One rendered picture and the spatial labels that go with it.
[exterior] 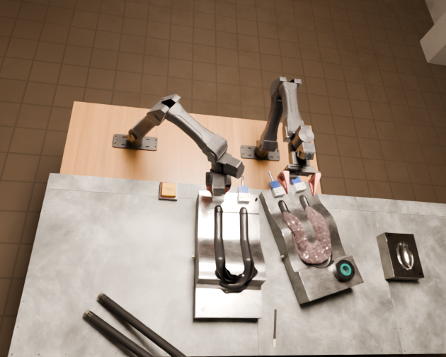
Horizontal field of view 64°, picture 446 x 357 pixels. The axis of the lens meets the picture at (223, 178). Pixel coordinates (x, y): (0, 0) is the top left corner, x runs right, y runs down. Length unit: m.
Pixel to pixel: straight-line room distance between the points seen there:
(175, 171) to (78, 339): 0.76
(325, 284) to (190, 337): 0.56
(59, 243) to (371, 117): 2.72
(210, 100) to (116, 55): 0.84
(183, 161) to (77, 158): 0.46
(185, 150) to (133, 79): 1.38
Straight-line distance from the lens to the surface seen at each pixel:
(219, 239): 1.47
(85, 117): 1.80
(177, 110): 1.28
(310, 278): 1.52
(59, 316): 1.50
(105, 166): 1.66
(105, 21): 3.41
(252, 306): 1.47
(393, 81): 3.87
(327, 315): 1.64
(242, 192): 1.54
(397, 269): 1.78
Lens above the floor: 2.26
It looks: 62 degrees down
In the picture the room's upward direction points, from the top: 25 degrees clockwise
